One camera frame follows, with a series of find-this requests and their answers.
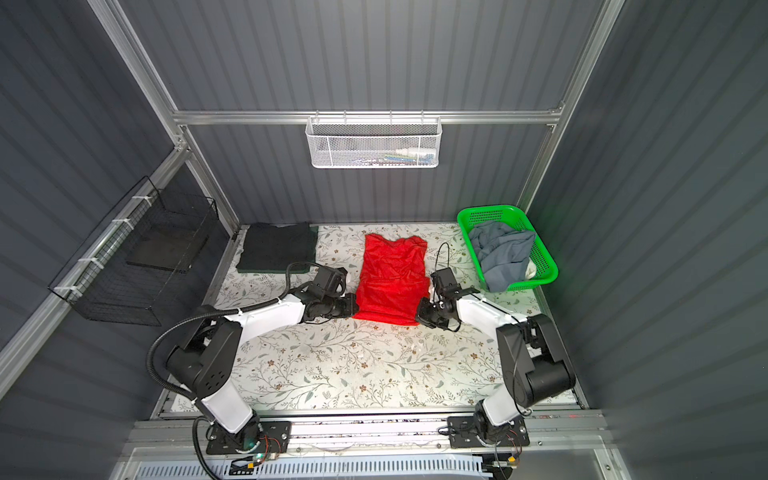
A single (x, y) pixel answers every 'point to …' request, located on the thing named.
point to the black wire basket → (136, 266)
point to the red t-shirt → (392, 280)
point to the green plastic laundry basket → (546, 269)
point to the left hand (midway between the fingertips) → (359, 306)
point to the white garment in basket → (530, 270)
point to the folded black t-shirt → (271, 248)
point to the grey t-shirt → (503, 253)
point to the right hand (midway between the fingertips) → (420, 319)
